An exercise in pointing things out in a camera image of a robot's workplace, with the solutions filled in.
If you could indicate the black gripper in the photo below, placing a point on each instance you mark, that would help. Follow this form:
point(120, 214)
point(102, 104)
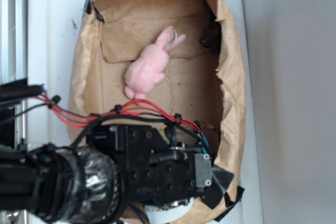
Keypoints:
point(150, 171)

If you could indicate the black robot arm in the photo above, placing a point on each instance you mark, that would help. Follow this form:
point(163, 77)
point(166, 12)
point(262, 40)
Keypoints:
point(77, 183)

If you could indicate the pink plush bunny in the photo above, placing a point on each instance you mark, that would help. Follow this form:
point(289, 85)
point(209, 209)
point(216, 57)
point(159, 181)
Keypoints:
point(148, 70)

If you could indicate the dark brown lump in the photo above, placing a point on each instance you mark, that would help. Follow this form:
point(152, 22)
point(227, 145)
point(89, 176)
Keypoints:
point(211, 37)

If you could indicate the brown paper bag tray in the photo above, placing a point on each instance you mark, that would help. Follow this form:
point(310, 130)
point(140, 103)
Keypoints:
point(199, 84)

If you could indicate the white plastic tray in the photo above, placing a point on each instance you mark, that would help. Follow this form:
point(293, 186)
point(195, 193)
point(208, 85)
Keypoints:
point(53, 29)

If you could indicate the aluminium frame rail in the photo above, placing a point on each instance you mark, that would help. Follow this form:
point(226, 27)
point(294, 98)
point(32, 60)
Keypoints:
point(14, 25)

